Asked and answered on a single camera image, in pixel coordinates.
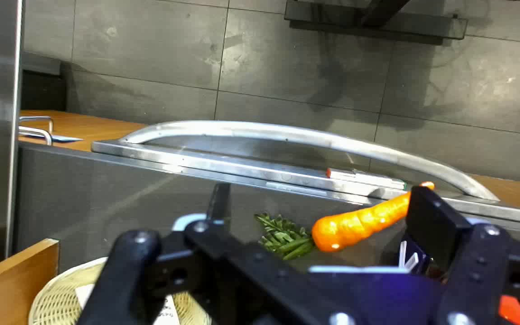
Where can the dark metal floor frame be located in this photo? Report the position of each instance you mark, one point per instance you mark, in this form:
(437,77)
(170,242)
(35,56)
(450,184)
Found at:
(369,23)

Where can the orange toy carrot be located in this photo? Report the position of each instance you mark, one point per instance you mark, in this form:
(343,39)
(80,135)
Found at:
(356,225)

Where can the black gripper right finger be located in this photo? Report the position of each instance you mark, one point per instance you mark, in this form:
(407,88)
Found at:
(477,263)

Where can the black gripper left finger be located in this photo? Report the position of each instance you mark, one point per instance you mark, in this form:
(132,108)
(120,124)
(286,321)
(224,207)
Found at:
(130,263)

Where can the wooden drawer base cabinet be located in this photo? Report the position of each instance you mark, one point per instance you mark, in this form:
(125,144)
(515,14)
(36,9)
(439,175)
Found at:
(85,128)

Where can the red toy tomato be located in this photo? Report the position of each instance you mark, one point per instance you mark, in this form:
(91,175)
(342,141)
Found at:
(513,308)

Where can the wooden sink base cabinet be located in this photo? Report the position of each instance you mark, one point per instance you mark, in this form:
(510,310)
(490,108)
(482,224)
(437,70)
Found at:
(519,191)

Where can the white wicker basket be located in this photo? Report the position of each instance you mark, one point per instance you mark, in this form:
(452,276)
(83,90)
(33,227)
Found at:
(62,299)

